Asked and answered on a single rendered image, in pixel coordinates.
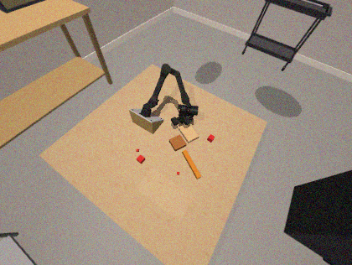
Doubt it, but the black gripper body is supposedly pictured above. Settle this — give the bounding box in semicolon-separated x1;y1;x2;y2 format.
171;111;194;126

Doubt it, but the red cube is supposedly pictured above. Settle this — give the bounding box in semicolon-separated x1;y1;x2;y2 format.
137;154;145;164
207;134;215;142

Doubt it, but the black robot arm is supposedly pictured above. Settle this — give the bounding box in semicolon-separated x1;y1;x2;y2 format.
139;64;199;125

